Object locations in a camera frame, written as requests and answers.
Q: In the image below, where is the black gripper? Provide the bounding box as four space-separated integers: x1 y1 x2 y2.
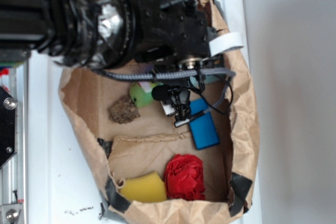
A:
134 0 244 66

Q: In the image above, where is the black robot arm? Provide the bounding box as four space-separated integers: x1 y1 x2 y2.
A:
1 0 243 71

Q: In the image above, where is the green plush animal toy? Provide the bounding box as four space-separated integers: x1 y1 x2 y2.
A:
129 81 162 108

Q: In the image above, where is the light blue terry cloth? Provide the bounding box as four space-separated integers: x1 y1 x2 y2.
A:
190 75 223 88

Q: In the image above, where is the blue rectangular block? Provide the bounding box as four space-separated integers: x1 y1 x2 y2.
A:
189 99 219 150

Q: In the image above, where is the brown rough rock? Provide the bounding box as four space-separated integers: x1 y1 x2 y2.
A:
109 95 140 124

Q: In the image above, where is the brown paper-lined cardboard box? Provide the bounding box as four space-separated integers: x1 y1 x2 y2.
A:
58 0 260 224

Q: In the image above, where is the red crumpled paper flower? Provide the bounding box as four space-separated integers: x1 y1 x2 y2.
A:
164 154 205 201

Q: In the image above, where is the yellow sponge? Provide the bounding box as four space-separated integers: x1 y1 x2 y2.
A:
120 171 167 203

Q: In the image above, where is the grey braided cable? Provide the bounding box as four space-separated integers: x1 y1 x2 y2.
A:
91 67 236 116

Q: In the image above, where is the small black microphone camera mount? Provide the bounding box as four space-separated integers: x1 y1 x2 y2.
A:
151 84 211 128

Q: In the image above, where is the black metal bracket plate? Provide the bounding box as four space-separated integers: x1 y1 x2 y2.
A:
0 87 17 168

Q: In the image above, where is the aluminium frame rail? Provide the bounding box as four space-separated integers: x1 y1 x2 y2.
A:
0 0 30 224

